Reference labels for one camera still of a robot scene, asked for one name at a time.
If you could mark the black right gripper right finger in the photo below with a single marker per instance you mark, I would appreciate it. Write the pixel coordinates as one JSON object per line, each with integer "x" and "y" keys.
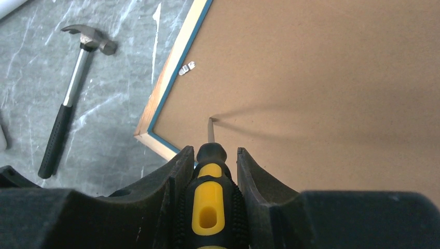
{"x": 280, "y": 217}

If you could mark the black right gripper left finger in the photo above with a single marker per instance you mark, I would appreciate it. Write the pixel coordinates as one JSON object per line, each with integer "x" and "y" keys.
{"x": 137, "y": 216}

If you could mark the blue picture frame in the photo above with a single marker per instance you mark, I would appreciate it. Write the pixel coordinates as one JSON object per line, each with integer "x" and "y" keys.
{"x": 322, "y": 94}

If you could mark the steel claw hammer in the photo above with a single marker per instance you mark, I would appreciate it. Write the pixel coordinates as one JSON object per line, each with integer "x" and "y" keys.
{"x": 91, "y": 40}

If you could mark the white pvc pipe stand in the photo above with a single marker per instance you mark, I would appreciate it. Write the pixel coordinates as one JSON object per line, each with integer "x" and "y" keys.
{"x": 7, "y": 6}

